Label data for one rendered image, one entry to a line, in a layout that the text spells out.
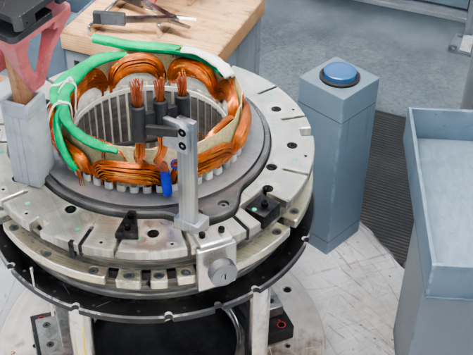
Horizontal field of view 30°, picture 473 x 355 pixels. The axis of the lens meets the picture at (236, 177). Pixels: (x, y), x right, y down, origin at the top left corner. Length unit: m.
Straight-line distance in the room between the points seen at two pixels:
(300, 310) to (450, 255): 0.29
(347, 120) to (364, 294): 0.24
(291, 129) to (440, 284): 0.21
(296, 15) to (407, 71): 0.52
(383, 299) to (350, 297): 0.04
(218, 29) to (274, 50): 2.05
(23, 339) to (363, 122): 0.49
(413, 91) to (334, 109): 1.94
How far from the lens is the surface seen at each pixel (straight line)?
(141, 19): 1.09
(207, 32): 1.11
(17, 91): 0.78
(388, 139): 2.74
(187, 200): 0.74
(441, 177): 0.96
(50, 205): 0.81
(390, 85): 3.01
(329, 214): 1.16
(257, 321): 0.93
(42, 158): 0.81
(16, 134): 0.80
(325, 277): 1.18
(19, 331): 1.10
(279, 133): 0.88
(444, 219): 0.91
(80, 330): 0.89
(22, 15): 0.68
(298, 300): 1.12
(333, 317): 1.13
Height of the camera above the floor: 1.61
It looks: 39 degrees down
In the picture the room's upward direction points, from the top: 1 degrees clockwise
